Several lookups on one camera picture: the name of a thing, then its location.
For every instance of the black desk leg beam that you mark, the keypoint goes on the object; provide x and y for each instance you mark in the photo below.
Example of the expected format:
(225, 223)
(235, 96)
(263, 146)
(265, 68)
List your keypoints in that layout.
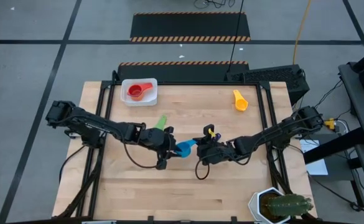
(334, 146)

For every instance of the white angular plant pot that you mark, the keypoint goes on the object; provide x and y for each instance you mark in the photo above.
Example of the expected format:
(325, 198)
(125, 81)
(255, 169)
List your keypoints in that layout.
(254, 205)

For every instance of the yellow measuring cup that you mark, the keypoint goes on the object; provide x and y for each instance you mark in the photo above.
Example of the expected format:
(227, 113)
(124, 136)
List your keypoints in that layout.
(240, 102)

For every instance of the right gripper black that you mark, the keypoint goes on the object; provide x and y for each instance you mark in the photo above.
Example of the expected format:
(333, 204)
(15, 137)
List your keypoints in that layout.
(214, 152)

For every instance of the black metal table frame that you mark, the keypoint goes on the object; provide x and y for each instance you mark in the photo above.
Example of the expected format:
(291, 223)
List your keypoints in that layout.
(184, 83)

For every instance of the white plastic basket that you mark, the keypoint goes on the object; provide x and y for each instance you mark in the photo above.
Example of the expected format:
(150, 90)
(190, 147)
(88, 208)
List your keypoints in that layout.
(150, 101)

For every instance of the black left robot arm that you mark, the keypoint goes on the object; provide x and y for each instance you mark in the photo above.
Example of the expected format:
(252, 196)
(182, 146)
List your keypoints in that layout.
(91, 124)

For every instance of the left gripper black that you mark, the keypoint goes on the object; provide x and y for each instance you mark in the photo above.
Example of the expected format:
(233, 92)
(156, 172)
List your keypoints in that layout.
(153, 138)

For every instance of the yellow tag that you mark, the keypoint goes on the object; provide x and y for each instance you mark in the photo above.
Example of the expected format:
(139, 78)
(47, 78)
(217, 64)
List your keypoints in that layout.
(211, 132)

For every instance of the green measuring cup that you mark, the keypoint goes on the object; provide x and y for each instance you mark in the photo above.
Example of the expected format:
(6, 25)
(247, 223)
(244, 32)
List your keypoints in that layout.
(161, 122)

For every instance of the teal measuring cup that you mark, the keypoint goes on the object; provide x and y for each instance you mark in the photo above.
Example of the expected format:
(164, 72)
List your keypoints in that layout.
(185, 149)

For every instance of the red measuring cup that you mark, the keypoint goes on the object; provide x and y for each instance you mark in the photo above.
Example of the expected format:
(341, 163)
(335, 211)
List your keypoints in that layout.
(135, 90)

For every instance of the black hazard-striped floor mat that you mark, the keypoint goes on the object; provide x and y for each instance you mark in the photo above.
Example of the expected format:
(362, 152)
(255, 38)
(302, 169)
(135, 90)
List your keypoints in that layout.
(181, 72)
(188, 26)

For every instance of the green cactus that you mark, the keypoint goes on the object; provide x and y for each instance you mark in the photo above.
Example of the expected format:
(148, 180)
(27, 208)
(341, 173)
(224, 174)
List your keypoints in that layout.
(289, 205)

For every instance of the black computer case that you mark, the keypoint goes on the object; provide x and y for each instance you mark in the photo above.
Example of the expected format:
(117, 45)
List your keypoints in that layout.
(272, 77)

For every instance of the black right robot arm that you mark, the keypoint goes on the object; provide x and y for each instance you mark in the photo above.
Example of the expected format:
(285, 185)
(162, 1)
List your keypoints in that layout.
(278, 130)

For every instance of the white paper sheet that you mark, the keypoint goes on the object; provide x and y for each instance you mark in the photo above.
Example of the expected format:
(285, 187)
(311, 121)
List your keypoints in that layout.
(318, 168)

